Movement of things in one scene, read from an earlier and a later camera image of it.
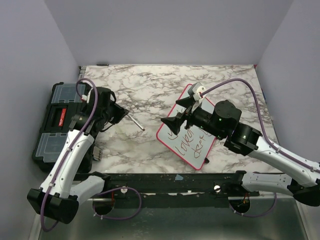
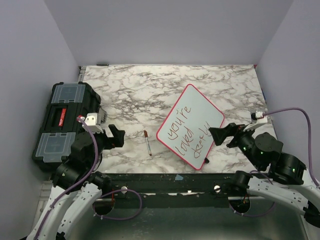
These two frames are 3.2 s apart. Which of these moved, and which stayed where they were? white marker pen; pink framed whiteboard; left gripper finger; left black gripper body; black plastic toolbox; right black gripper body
Moved: right black gripper body; left black gripper body; white marker pen; left gripper finger
Stayed: pink framed whiteboard; black plastic toolbox
